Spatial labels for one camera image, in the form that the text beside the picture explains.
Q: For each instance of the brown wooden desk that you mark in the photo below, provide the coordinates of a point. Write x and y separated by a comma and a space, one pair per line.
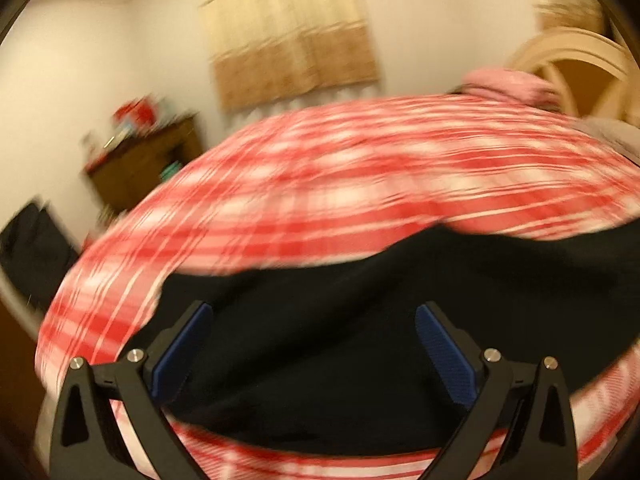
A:
145, 165

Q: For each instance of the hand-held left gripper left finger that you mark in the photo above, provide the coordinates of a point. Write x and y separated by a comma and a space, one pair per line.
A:
182, 350

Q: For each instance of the black pants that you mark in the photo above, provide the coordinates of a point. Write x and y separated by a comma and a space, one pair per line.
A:
325, 335

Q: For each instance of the grey striped pillow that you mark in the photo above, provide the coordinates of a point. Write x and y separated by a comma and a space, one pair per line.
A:
612, 137

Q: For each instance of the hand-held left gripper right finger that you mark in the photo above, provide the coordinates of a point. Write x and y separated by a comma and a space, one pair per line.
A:
445, 355

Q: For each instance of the pink folded blanket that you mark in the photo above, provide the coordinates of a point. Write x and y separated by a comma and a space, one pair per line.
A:
510, 85

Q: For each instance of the beige patterned window curtain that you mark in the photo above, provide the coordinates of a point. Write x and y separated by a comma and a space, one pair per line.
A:
290, 30

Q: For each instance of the cream wooden headboard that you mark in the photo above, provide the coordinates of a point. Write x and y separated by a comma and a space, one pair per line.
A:
585, 55

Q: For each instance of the red plaid blanket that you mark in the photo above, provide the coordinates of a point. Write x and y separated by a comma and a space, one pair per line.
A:
325, 185

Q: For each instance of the teal box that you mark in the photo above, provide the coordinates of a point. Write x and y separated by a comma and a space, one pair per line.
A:
169, 170

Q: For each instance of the red gift bags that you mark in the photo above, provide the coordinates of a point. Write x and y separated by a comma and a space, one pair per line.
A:
132, 112

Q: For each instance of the beige patterned long curtain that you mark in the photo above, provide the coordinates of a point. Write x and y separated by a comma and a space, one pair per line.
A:
570, 12

